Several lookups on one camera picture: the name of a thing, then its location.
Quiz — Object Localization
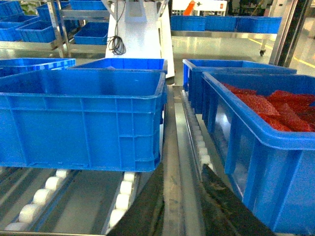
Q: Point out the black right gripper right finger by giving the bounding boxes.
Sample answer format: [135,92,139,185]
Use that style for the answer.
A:
[199,164,274,236]

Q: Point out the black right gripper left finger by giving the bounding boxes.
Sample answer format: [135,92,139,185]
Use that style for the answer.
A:
[108,164,164,236]

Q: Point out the large blue plastic crate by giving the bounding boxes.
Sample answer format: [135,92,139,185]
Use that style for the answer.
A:
[0,69,166,172]

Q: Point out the steel roller shelf rack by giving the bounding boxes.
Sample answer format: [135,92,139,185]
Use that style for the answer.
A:
[0,86,212,236]

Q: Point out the blue crate on shelf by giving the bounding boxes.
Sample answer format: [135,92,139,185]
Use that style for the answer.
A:
[70,58,167,74]

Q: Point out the background shelf with crates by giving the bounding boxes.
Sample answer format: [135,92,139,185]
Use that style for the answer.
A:
[0,0,110,58]

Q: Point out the blue crate with red bags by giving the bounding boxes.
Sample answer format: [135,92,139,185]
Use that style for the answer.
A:
[202,72,315,235]

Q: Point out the red mesh bags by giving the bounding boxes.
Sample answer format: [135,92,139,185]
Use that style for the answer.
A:
[223,83,315,132]

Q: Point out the blue crate behind right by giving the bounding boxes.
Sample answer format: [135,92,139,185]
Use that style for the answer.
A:
[182,59,298,115]

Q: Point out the white machine base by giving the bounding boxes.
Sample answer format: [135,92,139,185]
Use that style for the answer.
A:
[103,0,175,78]

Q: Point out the row of blue crates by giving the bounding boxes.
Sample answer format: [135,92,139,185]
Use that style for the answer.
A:
[170,15,282,34]

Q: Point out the blue crate far left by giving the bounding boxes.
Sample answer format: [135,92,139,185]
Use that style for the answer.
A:
[0,58,76,77]

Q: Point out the black coiled cable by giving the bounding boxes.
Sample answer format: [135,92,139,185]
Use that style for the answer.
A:
[106,0,127,56]

